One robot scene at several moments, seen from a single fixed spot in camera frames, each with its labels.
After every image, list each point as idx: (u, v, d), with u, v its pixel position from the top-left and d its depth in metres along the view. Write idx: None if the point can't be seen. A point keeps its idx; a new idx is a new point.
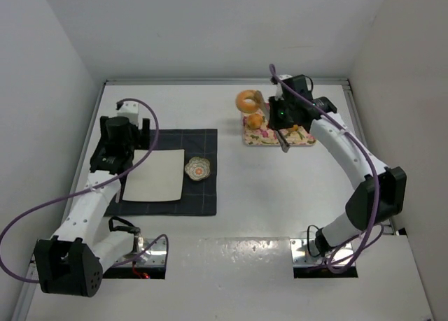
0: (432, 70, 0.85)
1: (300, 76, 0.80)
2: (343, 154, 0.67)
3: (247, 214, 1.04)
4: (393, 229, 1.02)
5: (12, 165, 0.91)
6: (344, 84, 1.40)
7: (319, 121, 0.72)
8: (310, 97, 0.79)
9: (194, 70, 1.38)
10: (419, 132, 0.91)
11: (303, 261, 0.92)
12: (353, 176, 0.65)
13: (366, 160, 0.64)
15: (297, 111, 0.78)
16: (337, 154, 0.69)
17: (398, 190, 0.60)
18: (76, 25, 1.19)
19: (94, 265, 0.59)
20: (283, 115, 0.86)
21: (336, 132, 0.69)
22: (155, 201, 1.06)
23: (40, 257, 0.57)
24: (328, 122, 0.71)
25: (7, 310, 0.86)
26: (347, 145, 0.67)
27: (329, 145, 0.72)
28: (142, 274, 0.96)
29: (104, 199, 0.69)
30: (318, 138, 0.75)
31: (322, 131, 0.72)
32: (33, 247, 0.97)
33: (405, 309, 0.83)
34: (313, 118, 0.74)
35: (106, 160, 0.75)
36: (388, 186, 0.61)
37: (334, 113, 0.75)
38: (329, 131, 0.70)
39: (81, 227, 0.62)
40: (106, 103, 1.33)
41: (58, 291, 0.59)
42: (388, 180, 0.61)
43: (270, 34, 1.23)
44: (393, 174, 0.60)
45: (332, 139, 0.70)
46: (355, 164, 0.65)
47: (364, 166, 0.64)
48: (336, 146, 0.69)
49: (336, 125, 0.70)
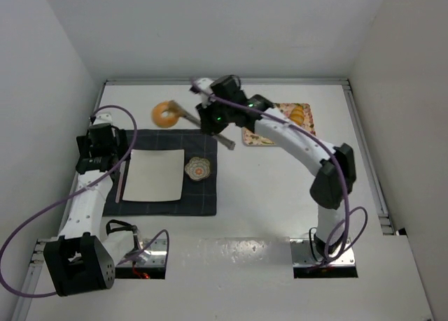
0: (432, 70, 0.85)
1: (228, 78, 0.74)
2: (294, 146, 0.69)
3: (248, 214, 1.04)
4: (393, 229, 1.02)
5: (12, 165, 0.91)
6: (344, 84, 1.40)
7: (260, 120, 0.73)
8: (243, 96, 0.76)
9: (195, 70, 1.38)
10: (418, 132, 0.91)
11: (303, 261, 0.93)
12: (309, 163, 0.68)
13: (316, 146, 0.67)
15: (236, 115, 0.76)
16: (288, 147, 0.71)
17: (350, 165, 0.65)
18: (76, 25, 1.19)
19: (106, 257, 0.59)
20: (219, 119, 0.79)
21: (279, 126, 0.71)
22: (155, 201, 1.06)
23: (50, 258, 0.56)
24: (268, 118, 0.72)
25: (8, 310, 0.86)
26: (295, 138, 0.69)
27: (277, 140, 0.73)
28: (142, 274, 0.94)
29: (101, 196, 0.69)
30: (265, 136, 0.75)
31: (267, 129, 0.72)
32: (33, 247, 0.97)
33: (405, 309, 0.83)
34: (255, 117, 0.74)
35: (93, 160, 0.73)
36: (340, 163, 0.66)
37: (271, 109, 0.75)
38: (274, 128, 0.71)
39: (86, 224, 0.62)
40: (106, 103, 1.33)
41: (74, 290, 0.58)
42: (339, 159, 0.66)
43: (270, 34, 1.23)
44: (342, 152, 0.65)
45: (280, 135, 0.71)
46: (309, 154, 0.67)
47: (316, 152, 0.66)
48: (286, 142, 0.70)
49: (278, 121, 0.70)
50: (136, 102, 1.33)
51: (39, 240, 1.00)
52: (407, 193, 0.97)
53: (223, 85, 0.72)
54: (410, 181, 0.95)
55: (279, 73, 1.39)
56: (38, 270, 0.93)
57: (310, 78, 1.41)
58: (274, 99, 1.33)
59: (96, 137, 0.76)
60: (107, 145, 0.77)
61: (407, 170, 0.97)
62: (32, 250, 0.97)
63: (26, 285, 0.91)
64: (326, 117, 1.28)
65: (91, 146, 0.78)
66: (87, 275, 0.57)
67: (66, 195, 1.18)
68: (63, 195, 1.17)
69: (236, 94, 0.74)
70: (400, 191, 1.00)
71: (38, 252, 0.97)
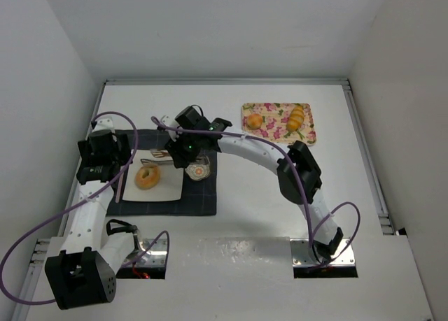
0: (432, 71, 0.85)
1: (188, 110, 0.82)
2: (254, 154, 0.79)
3: (247, 214, 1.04)
4: (393, 229, 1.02)
5: (12, 166, 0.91)
6: (344, 84, 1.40)
7: (221, 139, 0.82)
8: (205, 122, 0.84)
9: (195, 70, 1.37)
10: (418, 133, 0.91)
11: (303, 261, 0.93)
12: (271, 166, 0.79)
13: (271, 149, 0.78)
15: (202, 140, 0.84)
16: (250, 157, 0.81)
17: (307, 159, 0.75)
18: (76, 25, 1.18)
19: (107, 271, 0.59)
20: (190, 147, 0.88)
21: (238, 140, 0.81)
22: (155, 201, 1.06)
23: (51, 273, 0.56)
24: (227, 136, 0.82)
25: (8, 310, 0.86)
26: (253, 146, 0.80)
27: (241, 153, 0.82)
28: (142, 274, 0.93)
29: (102, 206, 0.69)
30: (230, 152, 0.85)
31: (229, 145, 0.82)
32: (33, 248, 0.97)
33: (404, 308, 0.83)
34: (218, 138, 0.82)
35: (93, 169, 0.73)
36: (299, 159, 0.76)
37: (230, 126, 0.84)
38: (234, 143, 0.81)
39: (87, 238, 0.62)
40: (106, 103, 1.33)
41: (75, 304, 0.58)
42: (297, 155, 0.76)
43: (271, 34, 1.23)
44: (296, 148, 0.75)
45: (240, 147, 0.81)
46: (267, 157, 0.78)
47: (274, 154, 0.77)
48: (246, 152, 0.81)
49: (236, 136, 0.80)
50: (135, 102, 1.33)
51: (39, 240, 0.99)
52: (407, 194, 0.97)
53: (186, 116, 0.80)
54: (410, 182, 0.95)
55: (280, 73, 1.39)
56: (38, 270, 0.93)
57: (310, 78, 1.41)
58: (274, 99, 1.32)
59: (96, 145, 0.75)
60: (108, 153, 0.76)
61: (406, 170, 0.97)
62: (32, 250, 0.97)
63: (26, 286, 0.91)
64: (326, 116, 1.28)
65: (92, 153, 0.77)
66: (89, 289, 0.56)
67: (66, 194, 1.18)
68: (63, 195, 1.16)
69: (199, 121, 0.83)
70: (400, 191, 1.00)
71: (38, 252, 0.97)
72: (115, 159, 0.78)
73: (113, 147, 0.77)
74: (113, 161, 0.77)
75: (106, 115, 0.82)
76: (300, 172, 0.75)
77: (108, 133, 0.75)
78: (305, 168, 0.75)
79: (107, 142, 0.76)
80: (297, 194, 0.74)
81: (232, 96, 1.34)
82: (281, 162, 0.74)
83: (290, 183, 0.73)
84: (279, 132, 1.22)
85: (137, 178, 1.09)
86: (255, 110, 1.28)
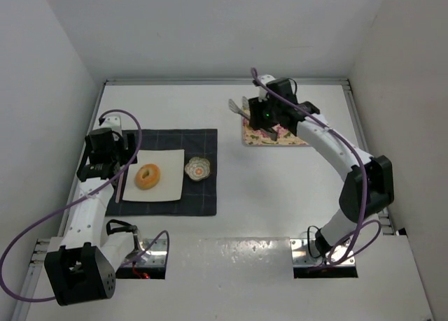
0: (432, 70, 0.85)
1: (287, 82, 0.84)
2: (330, 149, 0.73)
3: (247, 214, 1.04)
4: (393, 229, 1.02)
5: (12, 165, 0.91)
6: (345, 84, 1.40)
7: (303, 122, 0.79)
8: (295, 101, 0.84)
9: (194, 70, 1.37)
10: (418, 133, 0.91)
11: (303, 261, 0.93)
12: (341, 168, 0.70)
13: (351, 152, 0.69)
15: (282, 115, 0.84)
16: (325, 151, 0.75)
17: (386, 179, 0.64)
18: (76, 25, 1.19)
19: (107, 268, 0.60)
20: (268, 115, 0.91)
21: (319, 130, 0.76)
22: (156, 201, 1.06)
23: (51, 268, 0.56)
24: (311, 123, 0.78)
25: (8, 310, 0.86)
26: (333, 143, 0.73)
27: (316, 144, 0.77)
28: (142, 274, 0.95)
29: (102, 203, 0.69)
30: (306, 140, 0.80)
31: (309, 132, 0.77)
32: (33, 247, 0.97)
33: (404, 309, 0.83)
34: (299, 120, 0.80)
35: (94, 167, 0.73)
36: (376, 175, 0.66)
37: (317, 115, 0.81)
38: (314, 130, 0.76)
39: (87, 233, 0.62)
40: (106, 103, 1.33)
41: (75, 301, 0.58)
42: (375, 170, 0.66)
43: (270, 34, 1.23)
44: (379, 163, 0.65)
45: (318, 138, 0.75)
46: (341, 157, 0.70)
47: (350, 158, 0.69)
48: (322, 144, 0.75)
49: (320, 124, 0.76)
50: (135, 102, 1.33)
51: (39, 240, 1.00)
52: (407, 194, 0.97)
53: (278, 84, 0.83)
54: (410, 182, 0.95)
55: (279, 73, 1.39)
56: (38, 270, 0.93)
57: (310, 78, 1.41)
58: None
59: (97, 143, 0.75)
60: (108, 151, 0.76)
61: (406, 170, 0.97)
62: (32, 250, 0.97)
63: (26, 286, 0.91)
64: (326, 116, 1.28)
65: (92, 151, 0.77)
66: (89, 285, 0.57)
67: (66, 194, 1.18)
68: (63, 195, 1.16)
69: (288, 96, 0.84)
70: (401, 191, 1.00)
71: (38, 252, 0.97)
72: (115, 157, 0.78)
73: (114, 146, 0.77)
74: (113, 160, 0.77)
75: (114, 114, 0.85)
76: (371, 189, 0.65)
77: (108, 131, 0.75)
78: (379, 188, 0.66)
79: (108, 140, 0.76)
80: (355, 208, 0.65)
81: (232, 96, 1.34)
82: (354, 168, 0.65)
83: (353, 194, 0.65)
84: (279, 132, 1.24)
85: (137, 179, 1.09)
86: None
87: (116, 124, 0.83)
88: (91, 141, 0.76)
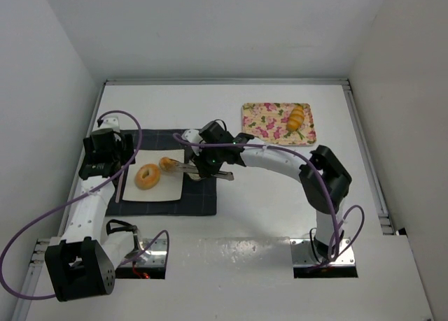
0: (432, 70, 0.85)
1: (213, 124, 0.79)
2: (276, 163, 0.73)
3: (248, 215, 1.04)
4: (393, 229, 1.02)
5: (13, 165, 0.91)
6: (344, 84, 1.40)
7: (243, 151, 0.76)
8: (229, 136, 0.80)
9: (195, 69, 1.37)
10: (417, 134, 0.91)
11: (303, 261, 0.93)
12: (295, 175, 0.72)
13: (294, 157, 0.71)
15: (225, 154, 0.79)
16: (274, 168, 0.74)
17: (332, 163, 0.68)
18: (76, 26, 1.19)
19: (106, 263, 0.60)
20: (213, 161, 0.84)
21: (259, 150, 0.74)
22: (156, 201, 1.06)
23: (52, 262, 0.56)
24: (249, 147, 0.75)
25: (8, 309, 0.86)
26: (276, 156, 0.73)
27: (263, 165, 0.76)
28: (142, 274, 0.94)
29: (103, 201, 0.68)
30: (254, 166, 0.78)
31: (252, 158, 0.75)
32: (32, 247, 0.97)
33: (405, 309, 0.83)
34: (240, 151, 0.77)
35: (96, 166, 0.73)
36: (323, 164, 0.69)
37: (252, 138, 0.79)
38: (255, 152, 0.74)
39: (87, 228, 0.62)
40: (106, 103, 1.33)
41: (74, 295, 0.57)
42: (320, 161, 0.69)
43: (270, 34, 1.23)
44: (320, 153, 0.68)
45: (262, 159, 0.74)
46: (290, 165, 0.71)
47: (295, 161, 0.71)
48: (269, 163, 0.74)
49: (257, 145, 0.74)
50: (135, 102, 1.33)
51: (39, 240, 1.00)
52: (407, 194, 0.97)
53: (209, 131, 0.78)
54: (409, 181, 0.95)
55: (279, 73, 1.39)
56: (38, 270, 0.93)
57: (311, 78, 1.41)
58: (274, 99, 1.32)
59: (98, 143, 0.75)
60: (109, 151, 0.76)
61: (406, 170, 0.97)
62: (32, 250, 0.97)
63: (26, 286, 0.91)
64: (326, 116, 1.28)
65: (93, 151, 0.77)
66: (89, 280, 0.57)
67: (66, 194, 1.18)
68: (62, 194, 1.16)
69: (222, 136, 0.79)
70: (400, 191, 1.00)
71: (38, 252, 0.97)
72: (117, 157, 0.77)
73: (115, 146, 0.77)
74: (115, 159, 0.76)
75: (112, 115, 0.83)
76: (328, 180, 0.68)
77: (109, 131, 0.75)
78: (332, 174, 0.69)
79: (108, 140, 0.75)
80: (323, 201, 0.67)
81: (232, 96, 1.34)
82: (305, 168, 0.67)
83: (316, 191, 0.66)
84: (279, 132, 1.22)
85: (137, 179, 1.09)
86: (255, 110, 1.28)
87: (115, 126, 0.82)
88: (92, 142, 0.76)
